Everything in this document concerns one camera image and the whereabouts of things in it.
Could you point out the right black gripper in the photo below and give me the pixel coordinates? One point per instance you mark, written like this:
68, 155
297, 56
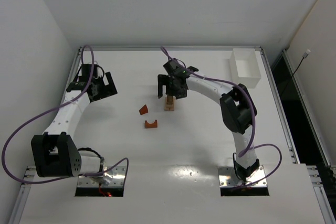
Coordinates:
172, 87

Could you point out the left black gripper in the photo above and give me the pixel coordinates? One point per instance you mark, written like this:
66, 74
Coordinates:
104, 87

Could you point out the dark striped wood block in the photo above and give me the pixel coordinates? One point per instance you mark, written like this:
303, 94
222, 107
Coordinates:
169, 100

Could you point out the light long wood block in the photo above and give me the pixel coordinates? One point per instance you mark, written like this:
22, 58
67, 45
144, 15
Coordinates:
166, 105
172, 105

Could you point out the red-brown wedge block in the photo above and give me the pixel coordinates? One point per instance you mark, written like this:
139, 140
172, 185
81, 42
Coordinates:
143, 110

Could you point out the red-brown notched block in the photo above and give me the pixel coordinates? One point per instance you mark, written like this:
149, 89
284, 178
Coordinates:
151, 125

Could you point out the white plastic box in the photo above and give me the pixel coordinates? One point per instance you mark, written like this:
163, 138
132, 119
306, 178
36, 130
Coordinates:
244, 67

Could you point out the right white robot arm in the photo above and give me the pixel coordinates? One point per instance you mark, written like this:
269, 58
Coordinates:
237, 109

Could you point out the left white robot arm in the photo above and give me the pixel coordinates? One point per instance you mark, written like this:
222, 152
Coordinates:
55, 153

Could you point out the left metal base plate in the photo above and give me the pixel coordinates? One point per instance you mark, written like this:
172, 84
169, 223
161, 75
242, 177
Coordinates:
114, 178

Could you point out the metal base plate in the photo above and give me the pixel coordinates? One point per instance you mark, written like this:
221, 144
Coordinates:
114, 178
228, 178

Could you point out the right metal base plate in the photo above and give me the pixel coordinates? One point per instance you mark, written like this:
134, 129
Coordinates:
228, 178

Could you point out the black hanging cable white plug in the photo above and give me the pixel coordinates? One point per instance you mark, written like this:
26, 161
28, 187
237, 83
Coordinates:
304, 56

